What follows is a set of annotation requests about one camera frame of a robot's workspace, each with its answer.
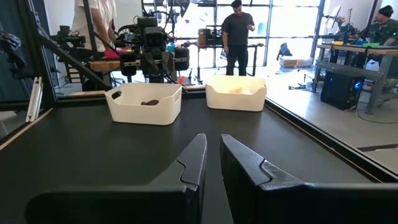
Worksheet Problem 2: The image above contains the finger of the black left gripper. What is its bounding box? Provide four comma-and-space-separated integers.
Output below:
174, 47, 190, 72
119, 51, 137, 77

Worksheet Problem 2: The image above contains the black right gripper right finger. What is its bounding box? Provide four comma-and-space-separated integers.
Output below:
220, 133, 398, 224

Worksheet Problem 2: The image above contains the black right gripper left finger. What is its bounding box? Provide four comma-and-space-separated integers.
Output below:
24, 133, 208, 224

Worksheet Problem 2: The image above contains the white plastic basket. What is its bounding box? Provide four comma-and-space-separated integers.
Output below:
205, 74, 267, 112
104, 82, 183, 126

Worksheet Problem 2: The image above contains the person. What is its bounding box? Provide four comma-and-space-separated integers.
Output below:
368, 4, 398, 47
221, 0, 256, 77
71, 0, 118, 54

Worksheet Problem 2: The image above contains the black table mat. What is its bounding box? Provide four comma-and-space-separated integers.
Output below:
0, 93, 374, 224

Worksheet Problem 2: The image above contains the pale aluminium extrusion strip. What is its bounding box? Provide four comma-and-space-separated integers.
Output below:
25, 77, 44, 123

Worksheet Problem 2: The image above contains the cardboard box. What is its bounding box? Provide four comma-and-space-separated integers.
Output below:
279, 57, 313, 68

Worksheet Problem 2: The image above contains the black computer tower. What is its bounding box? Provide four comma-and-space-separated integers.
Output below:
320, 71, 365, 111

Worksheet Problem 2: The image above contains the wooden workbench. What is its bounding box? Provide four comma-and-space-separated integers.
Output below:
313, 43, 398, 115

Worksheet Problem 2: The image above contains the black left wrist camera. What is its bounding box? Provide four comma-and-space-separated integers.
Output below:
142, 26, 165, 47

